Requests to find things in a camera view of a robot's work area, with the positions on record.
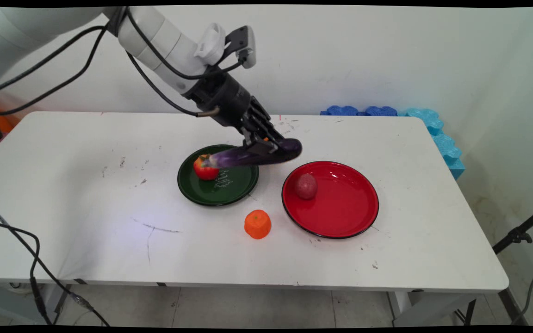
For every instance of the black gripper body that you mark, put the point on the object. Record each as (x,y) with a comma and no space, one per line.
(222,99)

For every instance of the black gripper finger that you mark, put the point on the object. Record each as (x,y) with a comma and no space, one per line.
(257,144)
(263,120)

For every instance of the purple toy eggplant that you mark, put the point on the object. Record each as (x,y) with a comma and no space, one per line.
(234,157)

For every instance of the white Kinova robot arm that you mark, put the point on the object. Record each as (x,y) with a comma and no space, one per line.
(164,41)

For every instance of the red toy tomato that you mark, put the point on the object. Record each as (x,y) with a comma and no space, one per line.
(204,172)

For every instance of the dark red toy onion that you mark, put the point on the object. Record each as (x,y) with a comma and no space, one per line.
(306,187)

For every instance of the dark green plate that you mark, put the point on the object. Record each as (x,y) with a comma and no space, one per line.
(211,192)

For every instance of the dark blue foam mat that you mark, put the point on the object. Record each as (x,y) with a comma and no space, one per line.
(380,111)
(342,110)

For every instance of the orange toy tangerine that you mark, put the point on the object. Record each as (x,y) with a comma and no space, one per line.
(257,225)

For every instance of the red plate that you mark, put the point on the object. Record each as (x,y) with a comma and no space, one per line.
(340,208)

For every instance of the light blue foam mat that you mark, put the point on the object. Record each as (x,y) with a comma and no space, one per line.
(444,143)

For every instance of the orange object behind table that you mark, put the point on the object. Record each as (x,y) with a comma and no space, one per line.
(3,122)

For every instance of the white table leg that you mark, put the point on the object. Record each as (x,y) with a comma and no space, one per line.
(414,307)

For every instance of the black tripod stand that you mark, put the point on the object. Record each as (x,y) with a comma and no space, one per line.
(516,236)

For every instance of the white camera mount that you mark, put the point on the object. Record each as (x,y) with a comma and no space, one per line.
(211,44)

